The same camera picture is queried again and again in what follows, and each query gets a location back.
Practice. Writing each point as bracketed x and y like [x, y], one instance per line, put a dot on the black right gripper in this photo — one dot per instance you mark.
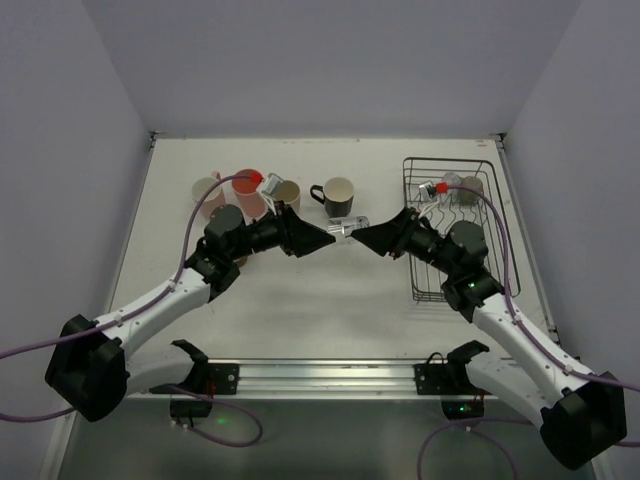
[403, 233]

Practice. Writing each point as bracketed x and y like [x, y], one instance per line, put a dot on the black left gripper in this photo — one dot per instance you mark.
[286, 230]

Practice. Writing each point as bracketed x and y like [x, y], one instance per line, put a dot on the clear glass cup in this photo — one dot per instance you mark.
[346, 225]
[452, 180]

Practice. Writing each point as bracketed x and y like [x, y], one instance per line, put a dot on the beige cream cup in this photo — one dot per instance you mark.
[289, 193]

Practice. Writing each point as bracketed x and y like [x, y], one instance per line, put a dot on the glossy black handled mug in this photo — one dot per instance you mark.
[336, 195]

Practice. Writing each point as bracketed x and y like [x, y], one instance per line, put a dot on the matte pink tumbler cup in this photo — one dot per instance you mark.
[245, 185]

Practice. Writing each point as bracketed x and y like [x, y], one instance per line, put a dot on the grey-beige speckled cup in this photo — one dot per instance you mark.
[470, 189]

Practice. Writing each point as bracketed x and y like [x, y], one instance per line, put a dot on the glossy pink handled mug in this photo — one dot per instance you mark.
[216, 197]

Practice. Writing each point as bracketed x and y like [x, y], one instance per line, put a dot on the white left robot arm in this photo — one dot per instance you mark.
[92, 366]

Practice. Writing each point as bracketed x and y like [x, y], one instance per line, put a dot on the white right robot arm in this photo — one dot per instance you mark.
[578, 413]

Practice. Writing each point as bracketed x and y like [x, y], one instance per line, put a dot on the black wire dish rack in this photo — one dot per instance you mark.
[425, 280]

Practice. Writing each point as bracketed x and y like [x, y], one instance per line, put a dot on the aluminium mounting rail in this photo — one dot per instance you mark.
[337, 379]

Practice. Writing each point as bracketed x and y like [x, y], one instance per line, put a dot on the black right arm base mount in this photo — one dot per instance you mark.
[446, 377]

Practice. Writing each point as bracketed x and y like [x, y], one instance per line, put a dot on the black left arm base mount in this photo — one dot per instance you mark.
[203, 378]

